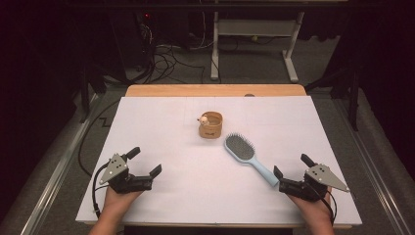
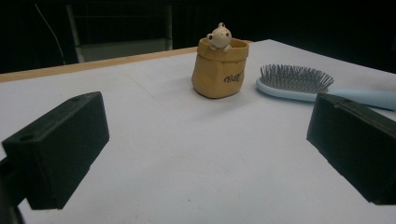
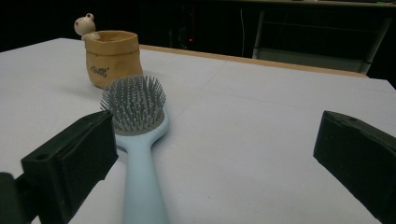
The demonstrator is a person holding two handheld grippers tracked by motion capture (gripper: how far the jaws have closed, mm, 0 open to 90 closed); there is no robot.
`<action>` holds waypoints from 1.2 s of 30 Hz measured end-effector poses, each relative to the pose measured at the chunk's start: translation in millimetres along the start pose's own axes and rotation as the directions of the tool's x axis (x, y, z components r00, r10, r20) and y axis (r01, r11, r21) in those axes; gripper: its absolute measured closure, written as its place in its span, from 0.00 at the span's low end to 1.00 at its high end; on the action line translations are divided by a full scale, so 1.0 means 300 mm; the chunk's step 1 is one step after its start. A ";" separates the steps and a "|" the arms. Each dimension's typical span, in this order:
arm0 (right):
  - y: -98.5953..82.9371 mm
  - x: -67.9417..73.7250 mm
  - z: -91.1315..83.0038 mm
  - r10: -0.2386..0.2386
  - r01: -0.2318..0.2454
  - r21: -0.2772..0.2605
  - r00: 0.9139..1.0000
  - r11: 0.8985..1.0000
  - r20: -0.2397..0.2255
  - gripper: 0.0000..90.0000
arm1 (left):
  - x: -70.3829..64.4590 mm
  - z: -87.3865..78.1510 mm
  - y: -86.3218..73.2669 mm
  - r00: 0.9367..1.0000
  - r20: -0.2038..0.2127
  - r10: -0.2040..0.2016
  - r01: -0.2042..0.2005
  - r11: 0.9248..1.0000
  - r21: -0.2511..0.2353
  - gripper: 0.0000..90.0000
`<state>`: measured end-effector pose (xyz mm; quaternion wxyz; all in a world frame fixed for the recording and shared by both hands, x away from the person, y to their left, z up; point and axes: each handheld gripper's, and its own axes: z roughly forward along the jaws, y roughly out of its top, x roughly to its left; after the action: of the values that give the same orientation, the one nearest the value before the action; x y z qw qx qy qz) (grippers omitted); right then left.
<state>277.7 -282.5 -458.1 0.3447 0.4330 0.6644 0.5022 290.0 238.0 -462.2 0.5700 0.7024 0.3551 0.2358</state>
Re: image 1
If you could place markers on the tan cup with bear figure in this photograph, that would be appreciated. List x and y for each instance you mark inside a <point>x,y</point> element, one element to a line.
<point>212,130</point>

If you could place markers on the dark computer tower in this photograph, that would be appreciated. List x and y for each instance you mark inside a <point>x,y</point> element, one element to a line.
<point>145,36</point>

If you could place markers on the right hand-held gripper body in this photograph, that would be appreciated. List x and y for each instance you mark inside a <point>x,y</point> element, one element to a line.
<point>303,189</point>

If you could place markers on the dark table grommet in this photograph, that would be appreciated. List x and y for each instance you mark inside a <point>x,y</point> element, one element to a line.
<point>249,95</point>

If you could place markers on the light blue hairbrush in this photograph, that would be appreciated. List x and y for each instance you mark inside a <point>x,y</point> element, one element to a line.
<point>239,148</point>

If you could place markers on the black stand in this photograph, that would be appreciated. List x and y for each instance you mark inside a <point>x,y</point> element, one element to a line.
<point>87,91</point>
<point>352,94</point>

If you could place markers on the aluminium floor rail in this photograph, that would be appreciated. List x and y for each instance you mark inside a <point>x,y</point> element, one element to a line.
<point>375,166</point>
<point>58,166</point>

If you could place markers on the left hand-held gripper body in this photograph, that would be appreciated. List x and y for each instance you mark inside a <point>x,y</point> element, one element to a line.
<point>130,183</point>

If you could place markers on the person's left hand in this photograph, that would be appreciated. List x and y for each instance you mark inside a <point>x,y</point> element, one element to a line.
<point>117,202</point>

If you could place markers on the white metal stand frame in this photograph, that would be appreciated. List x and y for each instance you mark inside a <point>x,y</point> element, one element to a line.
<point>254,27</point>

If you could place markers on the wooden table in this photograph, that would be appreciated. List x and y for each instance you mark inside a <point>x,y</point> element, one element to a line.
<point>182,90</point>

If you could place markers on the person's right hand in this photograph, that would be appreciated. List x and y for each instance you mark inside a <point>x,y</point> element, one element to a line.
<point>316,210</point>

